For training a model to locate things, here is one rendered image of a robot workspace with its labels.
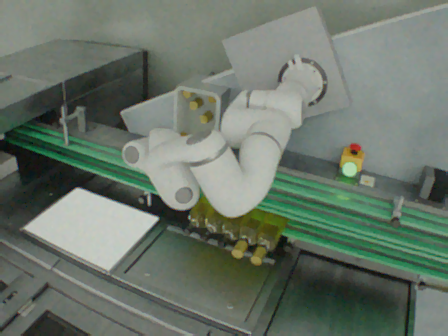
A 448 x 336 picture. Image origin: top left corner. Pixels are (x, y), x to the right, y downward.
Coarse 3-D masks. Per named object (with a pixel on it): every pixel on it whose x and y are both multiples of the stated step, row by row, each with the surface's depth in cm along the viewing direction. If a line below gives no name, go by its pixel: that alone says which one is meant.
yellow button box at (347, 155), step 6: (348, 150) 124; (360, 150) 124; (342, 156) 121; (348, 156) 120; (354, 156) 120; (360, 156) 121; (342, 162) 122; (360, 162) 119; (342, 168) 123; (360, 168) 120; (342, 174) 124
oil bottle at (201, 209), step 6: (204, 198) 130; (198, 204) 127; (204, 204) 127; (210, 204) 127; (192, 210) 124; (198, 210) 124; (204, 210) 124; (210, 210) 125; (192, 216) 122; (198, 216) 122; (204, 216) 122; (198, 222) 122; (204, 222) 123; (198, 228) 123
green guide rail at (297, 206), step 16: (272, 192) 129; (288, 208) 122; (304, 208) 123; (320, 208) 123; (336, 224) 116; (352, 224) 116; (368, 224) 117; (384, 224) 117; (400, 240) 110; (416, 240) 111; (432, 240) 111
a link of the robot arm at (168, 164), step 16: (160, 144) 79; (176, 144) 74; (192, 144) 70; (208, 144) 69; (224, 144) 71; (144, 160) 79; (160, 160) 74; (176, 160) 72; (192, 160) 70; (208, 160) 69; (160, 176) 77; (176, 176) 77; (192, 176) 80; (160, 192) 79; (176, 192) 78; (192, 192) 80; (176, 208) 81
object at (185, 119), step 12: (180, 96) 137; (192, 96) 140; (204, 96) 138; (216, 96) 128; (180, 108) 139; (204, 108) 140; (216, 108) 130; (180, 120) 141; (192, 120) 145; (216, 120) 132; (192, 132) 147
